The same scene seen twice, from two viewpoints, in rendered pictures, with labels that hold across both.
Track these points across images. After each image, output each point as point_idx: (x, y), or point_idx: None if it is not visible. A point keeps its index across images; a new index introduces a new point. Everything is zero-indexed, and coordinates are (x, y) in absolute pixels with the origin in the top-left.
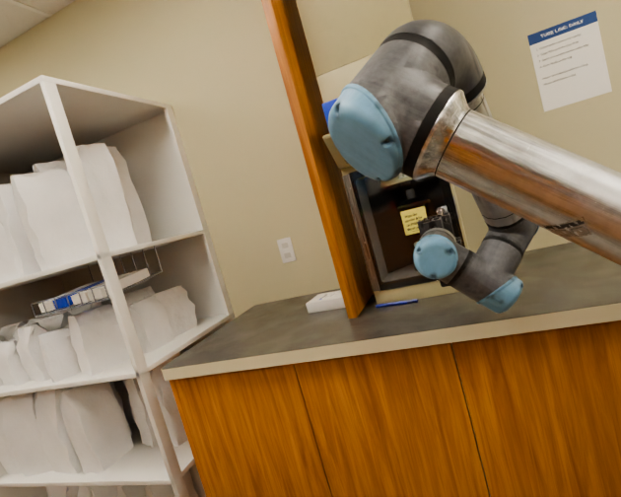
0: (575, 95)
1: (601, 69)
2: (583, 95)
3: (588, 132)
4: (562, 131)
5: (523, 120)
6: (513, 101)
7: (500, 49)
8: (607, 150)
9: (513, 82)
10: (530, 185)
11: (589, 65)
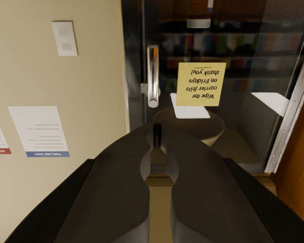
0: (34, 111)
1: (17, 122)
2: (28, 109)
3: (19, 79)
4: (41, 86)
5: (72, 103)
6: (80, 120)
7: (88, 155)
8: (1, 59)
9: (80, 132)
10: None
11: (26, 128)
